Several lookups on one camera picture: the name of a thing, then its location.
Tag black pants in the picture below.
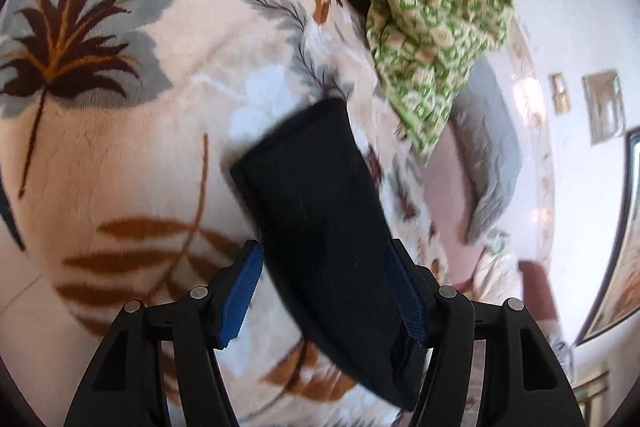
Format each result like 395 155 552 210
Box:
230 98 425 410

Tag reddish brown armchair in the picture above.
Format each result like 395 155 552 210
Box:
518 260 563 338

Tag cream floral pillow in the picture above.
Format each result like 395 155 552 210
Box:
463 230 524 306

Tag pink bed sheet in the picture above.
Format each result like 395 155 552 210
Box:
423 127 484 291

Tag grey quilted pillow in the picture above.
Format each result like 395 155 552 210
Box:
450 58 523 244

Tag leaf print fleece blanket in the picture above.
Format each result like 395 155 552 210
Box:
1 0 448 426

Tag green checkered quilt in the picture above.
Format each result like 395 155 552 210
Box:
366 0 514 159

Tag framed wall niche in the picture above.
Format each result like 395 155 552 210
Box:
582 69 626 145

